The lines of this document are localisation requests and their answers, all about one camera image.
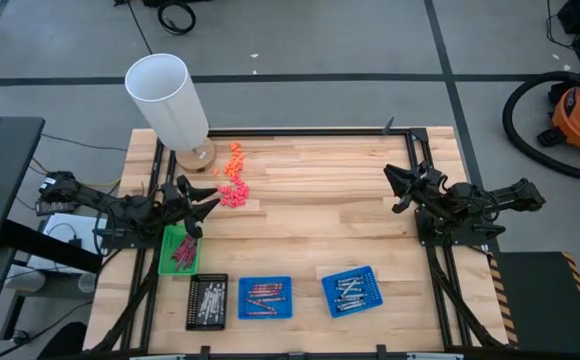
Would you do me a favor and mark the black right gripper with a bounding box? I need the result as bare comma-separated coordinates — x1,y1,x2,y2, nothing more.
383,161,444,214

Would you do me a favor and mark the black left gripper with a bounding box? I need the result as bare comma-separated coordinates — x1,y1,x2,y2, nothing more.
162,174,222,240

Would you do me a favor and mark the red crayon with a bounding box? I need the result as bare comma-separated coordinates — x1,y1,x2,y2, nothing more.
180,242,199,271
172,235,194,262

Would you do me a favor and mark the pink earplug pile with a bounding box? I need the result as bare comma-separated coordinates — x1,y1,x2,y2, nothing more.
214,177,251,210

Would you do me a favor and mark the round wooden lamp base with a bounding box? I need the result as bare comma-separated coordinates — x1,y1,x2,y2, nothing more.
174,137,218,175

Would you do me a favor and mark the orange earplug pile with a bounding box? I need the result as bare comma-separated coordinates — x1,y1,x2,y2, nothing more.
222,141,247,180

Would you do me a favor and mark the green plastic basket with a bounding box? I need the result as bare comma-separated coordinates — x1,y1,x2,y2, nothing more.
158,223,202,277

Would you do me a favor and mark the black slotted plastic basket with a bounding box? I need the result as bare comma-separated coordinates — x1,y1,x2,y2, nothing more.
186,272,230,332

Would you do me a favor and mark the white cylindrical lamp shade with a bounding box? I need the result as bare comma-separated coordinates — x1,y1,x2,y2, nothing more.
123,52,211,154

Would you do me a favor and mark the blue slotted plastic basket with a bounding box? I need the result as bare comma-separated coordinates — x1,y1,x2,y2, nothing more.
237,275,294,321
321,265,385,319

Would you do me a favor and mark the white box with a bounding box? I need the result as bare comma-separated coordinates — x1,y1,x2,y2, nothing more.
27,212,109,276

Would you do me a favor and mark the clear plastic cup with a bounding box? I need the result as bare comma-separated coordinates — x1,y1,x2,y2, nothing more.
77,272,97,294

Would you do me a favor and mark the black power adapter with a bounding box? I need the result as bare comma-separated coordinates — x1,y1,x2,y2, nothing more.
34,200,79,217

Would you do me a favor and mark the black hazard-striped floor mat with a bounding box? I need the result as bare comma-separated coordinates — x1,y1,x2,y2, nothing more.
487,251,580,357

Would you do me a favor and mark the black desk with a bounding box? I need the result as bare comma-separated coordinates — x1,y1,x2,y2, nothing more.
0,116,104,360

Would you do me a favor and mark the black metal table frame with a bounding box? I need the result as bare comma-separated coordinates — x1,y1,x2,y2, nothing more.
83,127,514,360

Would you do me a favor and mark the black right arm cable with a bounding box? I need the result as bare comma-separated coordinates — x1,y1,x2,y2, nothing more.
464,187,502,225

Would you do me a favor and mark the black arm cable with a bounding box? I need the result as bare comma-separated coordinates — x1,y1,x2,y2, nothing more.
464,187,502,225
92,199,119,247

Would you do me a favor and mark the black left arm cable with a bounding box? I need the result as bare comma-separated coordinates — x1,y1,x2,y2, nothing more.
92,199,119,247

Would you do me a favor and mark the black floor cable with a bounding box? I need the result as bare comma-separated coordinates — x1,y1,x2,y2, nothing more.
114,0,155,55

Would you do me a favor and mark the coiled black cable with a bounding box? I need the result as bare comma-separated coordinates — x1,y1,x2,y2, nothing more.
157,0,197,36

